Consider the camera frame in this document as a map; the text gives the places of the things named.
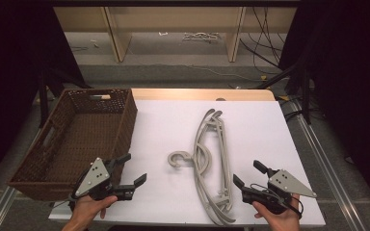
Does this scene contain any person's right hand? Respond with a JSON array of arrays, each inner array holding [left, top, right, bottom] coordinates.
[[251, 192, 302, 231]]

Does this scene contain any person's left hand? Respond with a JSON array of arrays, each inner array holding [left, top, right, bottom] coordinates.
[[71, 194, 119, 226]]

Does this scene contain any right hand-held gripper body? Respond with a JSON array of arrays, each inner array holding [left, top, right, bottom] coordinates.
[[241, 167, 318, 216]]

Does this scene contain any black metal stand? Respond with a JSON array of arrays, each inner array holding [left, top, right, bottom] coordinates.
[[38, 64, 92, 129], [255, 47, 313, 125]]

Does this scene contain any aluminium rail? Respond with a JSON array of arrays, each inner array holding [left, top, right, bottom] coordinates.
[[288, 98, 364, 231], [0, 128, 44, 231]]

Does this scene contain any bundle of black floor cables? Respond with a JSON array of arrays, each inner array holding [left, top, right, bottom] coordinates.
[[240, 6, 291, 77]]

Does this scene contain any brown wicker basket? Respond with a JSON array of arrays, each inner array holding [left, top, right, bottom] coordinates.
[[7, 88, 139, 202]]

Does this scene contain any grey plastic clothes hanger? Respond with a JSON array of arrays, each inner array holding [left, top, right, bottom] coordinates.
[[194, 110, 237, 225], [168, 108, 236, 226]]

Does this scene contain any light wooden shelf unit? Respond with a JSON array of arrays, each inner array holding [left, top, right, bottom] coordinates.
[[53, 6, 299, 64]]

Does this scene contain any black curtain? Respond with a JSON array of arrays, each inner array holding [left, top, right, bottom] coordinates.
[[278, 0, 370, 208], [0, 0, 89, 193]]

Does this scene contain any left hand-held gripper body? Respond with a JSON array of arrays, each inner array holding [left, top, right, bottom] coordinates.
[[68, 157, 136, 203]]

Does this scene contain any white chain-like object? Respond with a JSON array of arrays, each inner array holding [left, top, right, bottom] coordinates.
[[182, 31, 222, 43]]

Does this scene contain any white table mat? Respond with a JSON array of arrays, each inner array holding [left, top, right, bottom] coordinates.
[[48, 99, 327, 228]]

